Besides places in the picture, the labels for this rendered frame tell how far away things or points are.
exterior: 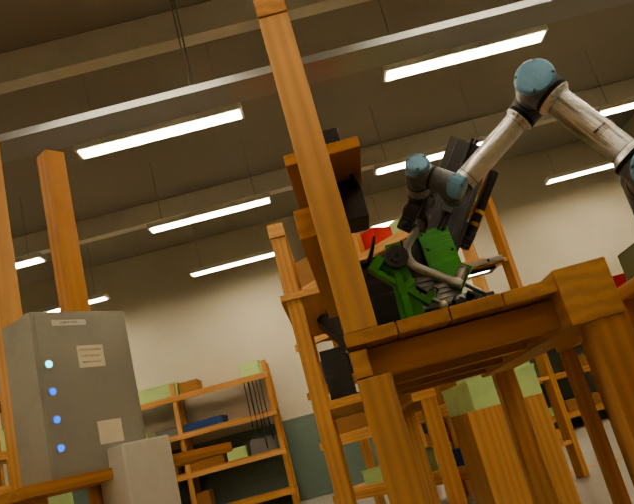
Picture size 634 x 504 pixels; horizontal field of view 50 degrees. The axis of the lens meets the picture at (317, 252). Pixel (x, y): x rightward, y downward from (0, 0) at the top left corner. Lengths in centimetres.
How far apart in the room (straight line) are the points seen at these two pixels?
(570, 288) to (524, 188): 1062
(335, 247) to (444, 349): 39
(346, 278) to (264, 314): 977
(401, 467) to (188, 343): 1006
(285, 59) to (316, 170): 36
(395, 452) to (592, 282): 65
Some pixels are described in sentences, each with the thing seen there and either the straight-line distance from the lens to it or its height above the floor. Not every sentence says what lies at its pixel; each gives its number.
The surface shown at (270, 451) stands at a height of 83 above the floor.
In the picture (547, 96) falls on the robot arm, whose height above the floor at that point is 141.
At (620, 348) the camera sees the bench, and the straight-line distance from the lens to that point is 185.
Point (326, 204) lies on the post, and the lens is 185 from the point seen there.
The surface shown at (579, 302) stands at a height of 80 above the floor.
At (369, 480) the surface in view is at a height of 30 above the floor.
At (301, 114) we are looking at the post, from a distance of 196.
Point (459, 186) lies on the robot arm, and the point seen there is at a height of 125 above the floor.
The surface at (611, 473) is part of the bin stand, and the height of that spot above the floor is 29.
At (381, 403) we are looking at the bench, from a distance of 174.
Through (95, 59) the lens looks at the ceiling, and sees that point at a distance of 649.
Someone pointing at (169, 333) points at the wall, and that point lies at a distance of 1179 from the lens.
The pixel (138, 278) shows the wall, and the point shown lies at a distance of 1214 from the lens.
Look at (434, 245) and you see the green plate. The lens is 248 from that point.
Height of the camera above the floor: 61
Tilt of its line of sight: 16 degrees up
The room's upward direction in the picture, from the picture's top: 15 degrees counter-clockwise
